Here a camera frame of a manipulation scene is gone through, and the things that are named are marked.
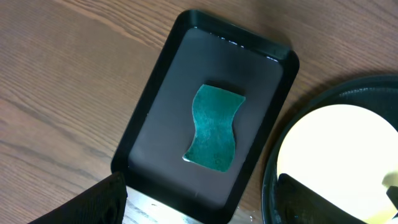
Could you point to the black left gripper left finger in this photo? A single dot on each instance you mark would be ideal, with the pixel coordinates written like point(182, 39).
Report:
point(103, 203)

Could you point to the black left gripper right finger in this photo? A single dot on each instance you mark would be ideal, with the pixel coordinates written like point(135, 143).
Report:
point(297, 204)

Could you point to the yellow plate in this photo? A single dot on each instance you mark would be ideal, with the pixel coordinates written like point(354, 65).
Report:
point(347, 155)

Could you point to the green scrubbing sponge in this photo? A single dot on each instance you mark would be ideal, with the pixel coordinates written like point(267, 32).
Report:
point(213, 111)

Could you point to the black round tray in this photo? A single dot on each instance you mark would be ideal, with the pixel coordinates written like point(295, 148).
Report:
point(377, 93)

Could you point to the black rectangular tray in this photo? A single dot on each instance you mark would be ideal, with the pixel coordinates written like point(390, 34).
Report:
point(203, 49)

